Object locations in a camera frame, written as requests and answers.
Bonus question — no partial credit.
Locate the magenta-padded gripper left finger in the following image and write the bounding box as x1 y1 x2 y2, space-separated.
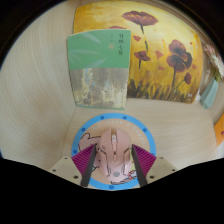
49 143 99 188

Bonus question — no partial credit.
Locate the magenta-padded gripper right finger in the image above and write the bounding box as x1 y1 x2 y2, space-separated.
130 143 178 188

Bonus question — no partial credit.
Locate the pink computer mouse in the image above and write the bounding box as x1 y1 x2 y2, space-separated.
96 128 134 184

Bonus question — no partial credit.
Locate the round blue-rimmed mouse pad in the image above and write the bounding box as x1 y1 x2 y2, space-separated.
70 112 157 192

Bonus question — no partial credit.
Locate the orange book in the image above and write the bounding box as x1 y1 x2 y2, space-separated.
213 113 224 148

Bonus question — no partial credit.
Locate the green book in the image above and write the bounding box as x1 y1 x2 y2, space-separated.
66 28 132 111

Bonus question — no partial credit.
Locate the pale teal vase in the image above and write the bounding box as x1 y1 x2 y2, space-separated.
199 77 220 110

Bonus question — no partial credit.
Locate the yellow poppy painting canvas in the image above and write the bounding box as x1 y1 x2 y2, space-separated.
73 3 204 104

